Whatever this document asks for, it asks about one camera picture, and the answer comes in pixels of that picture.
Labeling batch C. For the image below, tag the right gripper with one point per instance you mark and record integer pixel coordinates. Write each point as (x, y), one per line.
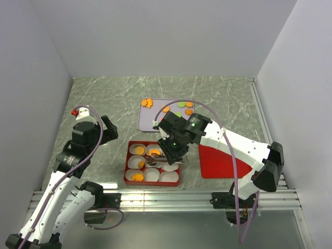
(172, 156)

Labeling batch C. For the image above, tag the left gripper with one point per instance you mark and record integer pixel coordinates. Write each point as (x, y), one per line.
(110, 133)

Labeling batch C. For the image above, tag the orange fish cookie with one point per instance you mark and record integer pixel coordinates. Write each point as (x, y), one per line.
(155, 152)
(138, 177)

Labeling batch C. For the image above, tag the metal tongs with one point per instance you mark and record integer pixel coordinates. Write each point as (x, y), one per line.
(182, 160)

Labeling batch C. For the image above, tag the orange dotted round cookie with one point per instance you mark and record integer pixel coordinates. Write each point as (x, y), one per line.
(140, 150)

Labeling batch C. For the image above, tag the green macaron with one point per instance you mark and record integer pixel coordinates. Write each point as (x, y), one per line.
(178, 114)
(182, 104)

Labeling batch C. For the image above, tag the orange swirl cookie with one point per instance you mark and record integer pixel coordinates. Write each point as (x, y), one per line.
(141, 164)

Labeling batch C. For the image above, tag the orange round sandwich cookie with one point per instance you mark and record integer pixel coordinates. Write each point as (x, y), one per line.
(165, 109)

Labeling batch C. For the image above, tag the red box lid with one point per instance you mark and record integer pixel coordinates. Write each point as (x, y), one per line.
(215, 163)

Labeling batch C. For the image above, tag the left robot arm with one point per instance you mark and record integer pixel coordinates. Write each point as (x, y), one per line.
(49, 222)

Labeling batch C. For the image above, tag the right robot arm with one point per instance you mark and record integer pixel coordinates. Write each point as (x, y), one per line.
(265, 160)

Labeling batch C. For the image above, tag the white paper cup middle right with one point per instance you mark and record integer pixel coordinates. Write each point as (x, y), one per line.
(170, 168)

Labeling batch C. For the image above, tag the white paper cup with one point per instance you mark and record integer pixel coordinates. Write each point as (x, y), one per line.
(133, 161)
(130, 172)
(170, 168)
(133, 146)
(152, 162)
(151, 175)
(153, 146)
(172, 177)

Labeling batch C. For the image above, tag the white paper cup centre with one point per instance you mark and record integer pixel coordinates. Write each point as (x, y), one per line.
(152, 162)

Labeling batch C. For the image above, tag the white paper cup top left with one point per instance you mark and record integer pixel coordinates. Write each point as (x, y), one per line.
(133, 146)

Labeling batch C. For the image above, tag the white paper cup top middle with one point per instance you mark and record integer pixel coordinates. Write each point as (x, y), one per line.
(153, 146)

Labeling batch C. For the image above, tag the white paper cup bottom right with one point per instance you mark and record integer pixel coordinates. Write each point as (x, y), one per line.
(172, 177)

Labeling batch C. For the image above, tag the red box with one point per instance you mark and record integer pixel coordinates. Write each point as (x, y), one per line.
(144, 183)

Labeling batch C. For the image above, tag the white paper cup middle left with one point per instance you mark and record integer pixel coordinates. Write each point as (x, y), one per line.
(133, 161)

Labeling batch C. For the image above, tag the white paper cup bottom middle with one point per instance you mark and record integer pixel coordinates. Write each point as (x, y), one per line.
(151, 175)

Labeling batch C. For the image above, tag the brown chip cookie right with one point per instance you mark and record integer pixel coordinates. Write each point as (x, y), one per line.
(188, 112)

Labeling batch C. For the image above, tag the lavender tray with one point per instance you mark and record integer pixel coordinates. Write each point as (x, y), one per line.
(147, 115)

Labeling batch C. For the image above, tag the white paper cup bottom left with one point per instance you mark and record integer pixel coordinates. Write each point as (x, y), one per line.
(130, 172)

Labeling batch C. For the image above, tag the small orange flower cookie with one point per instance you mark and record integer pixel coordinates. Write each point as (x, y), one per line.
(189, 104)

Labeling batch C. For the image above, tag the orange fish cookie corner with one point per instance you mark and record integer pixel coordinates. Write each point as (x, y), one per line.
(149, 103)

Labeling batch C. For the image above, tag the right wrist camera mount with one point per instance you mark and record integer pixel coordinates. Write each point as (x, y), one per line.
(163, 134)

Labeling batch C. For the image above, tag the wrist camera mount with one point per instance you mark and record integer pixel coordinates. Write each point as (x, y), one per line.
(163, 134)
(81, 114)

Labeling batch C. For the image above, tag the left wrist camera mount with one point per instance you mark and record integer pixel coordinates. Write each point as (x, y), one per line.
(81, 114)

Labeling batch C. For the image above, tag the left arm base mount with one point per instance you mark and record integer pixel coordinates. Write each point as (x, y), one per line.
(97, 213)

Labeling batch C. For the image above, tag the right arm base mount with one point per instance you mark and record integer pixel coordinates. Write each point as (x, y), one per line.
(223, 200)

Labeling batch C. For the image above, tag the aluminium rail frame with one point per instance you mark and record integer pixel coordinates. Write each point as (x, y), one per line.
(234, 99)

